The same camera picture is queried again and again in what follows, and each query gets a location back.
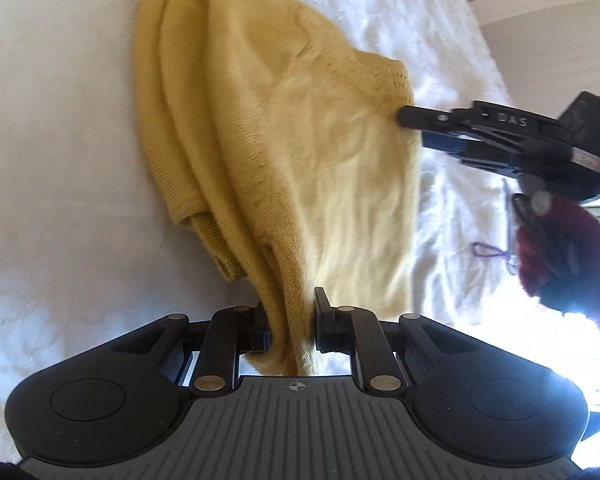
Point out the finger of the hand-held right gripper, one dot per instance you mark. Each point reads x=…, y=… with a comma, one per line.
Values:
x=445, y=142
x=430, y=117

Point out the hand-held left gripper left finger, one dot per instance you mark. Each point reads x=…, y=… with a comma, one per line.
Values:
x=257, y=332

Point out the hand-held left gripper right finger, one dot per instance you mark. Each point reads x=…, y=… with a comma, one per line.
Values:
x=325, y=330

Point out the yellow knitted sweater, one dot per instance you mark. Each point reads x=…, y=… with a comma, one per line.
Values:
x=280, y=160

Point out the white floral bedspread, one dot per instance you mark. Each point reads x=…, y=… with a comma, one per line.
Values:
x=55, y=160

